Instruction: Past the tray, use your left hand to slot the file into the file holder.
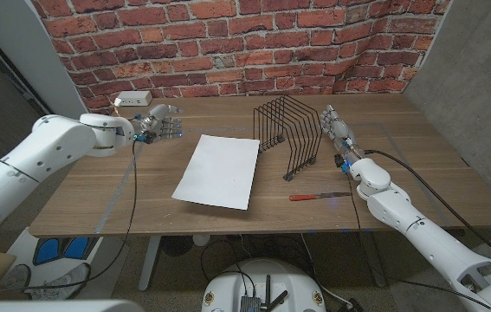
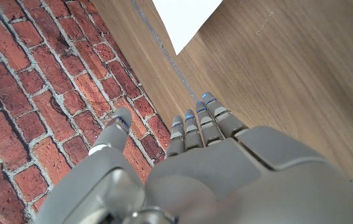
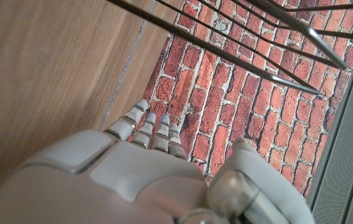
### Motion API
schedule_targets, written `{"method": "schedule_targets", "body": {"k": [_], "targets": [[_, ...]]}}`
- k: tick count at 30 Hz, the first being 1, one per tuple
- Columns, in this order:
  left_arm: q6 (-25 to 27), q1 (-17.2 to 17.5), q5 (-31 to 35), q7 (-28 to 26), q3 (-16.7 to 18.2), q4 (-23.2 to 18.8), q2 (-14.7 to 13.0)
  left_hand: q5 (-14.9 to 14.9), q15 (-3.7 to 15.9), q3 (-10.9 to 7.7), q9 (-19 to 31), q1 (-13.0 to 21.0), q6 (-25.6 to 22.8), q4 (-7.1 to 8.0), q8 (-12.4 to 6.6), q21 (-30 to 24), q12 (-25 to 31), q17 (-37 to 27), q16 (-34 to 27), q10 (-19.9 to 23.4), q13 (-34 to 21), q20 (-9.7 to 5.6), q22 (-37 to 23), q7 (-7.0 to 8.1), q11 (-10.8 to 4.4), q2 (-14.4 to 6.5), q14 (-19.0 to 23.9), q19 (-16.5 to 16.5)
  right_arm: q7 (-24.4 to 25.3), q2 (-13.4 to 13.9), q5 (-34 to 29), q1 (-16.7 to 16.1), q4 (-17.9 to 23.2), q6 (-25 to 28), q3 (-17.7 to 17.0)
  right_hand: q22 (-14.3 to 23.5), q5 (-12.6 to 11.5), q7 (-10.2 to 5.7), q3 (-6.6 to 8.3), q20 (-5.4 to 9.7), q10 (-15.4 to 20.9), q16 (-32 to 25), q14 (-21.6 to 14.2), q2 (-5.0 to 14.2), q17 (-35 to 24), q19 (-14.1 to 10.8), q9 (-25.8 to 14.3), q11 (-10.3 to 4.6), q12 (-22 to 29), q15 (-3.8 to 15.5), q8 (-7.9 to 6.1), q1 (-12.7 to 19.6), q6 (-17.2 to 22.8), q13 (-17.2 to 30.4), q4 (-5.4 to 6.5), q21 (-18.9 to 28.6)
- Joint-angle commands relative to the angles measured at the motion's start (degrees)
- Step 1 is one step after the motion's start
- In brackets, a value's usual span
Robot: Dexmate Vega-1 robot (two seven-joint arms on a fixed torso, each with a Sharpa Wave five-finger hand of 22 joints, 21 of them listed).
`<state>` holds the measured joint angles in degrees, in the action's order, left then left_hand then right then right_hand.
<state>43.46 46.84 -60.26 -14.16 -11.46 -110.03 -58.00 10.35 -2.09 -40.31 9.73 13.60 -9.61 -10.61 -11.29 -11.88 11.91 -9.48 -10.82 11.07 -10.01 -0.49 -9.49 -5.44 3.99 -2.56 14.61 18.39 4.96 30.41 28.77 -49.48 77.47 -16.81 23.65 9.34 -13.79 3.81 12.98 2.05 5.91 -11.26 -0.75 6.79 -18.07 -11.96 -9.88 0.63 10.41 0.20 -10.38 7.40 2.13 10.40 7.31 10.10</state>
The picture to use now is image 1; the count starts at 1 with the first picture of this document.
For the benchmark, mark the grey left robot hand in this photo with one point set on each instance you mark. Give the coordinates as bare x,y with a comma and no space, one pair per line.
156,125

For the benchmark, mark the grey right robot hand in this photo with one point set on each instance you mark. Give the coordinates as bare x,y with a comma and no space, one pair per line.
342,132

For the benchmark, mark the white paper file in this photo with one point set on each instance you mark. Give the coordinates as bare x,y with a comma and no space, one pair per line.
219,173

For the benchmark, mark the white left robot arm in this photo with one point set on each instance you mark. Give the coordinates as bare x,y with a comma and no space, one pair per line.
33,156

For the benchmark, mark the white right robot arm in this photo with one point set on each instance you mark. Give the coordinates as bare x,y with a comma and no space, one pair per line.
427,238

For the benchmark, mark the white power strip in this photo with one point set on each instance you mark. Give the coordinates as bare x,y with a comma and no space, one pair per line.
134,99

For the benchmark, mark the red brick printed backdrop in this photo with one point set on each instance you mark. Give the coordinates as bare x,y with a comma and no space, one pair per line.
228,43

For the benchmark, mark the white table leg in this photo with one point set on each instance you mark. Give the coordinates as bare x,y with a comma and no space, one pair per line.
150,264

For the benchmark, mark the white floor mat blue shapes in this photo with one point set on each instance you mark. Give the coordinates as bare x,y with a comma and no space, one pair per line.
48,251

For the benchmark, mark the white robot torso base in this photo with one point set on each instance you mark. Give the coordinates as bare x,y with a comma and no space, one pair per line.
228,290

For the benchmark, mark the grey sneaker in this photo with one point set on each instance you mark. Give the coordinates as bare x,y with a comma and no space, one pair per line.
63,281
15,277

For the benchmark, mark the black module with antennas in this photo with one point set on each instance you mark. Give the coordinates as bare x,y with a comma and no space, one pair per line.
249,303

